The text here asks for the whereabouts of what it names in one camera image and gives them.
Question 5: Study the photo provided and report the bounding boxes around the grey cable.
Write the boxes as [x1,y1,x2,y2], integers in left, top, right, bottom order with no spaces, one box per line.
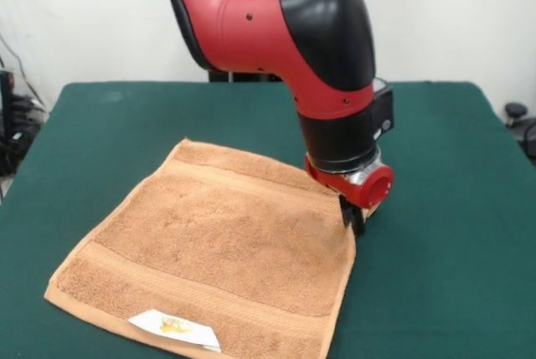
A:
[0,34,45,105]

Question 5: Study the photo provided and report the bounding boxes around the dark green table cloth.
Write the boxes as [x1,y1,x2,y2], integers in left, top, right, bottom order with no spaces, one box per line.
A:
[0,80,536,359]

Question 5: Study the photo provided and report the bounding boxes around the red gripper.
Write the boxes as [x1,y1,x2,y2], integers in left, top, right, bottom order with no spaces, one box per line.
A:
[303,154,395,238]

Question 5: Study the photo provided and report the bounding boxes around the black equipment stack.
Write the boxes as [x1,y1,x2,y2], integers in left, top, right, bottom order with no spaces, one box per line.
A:
[0,68,48,177]

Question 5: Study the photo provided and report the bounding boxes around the orange terry towel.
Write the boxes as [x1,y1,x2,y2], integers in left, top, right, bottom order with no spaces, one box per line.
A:
[44,137,383,359]

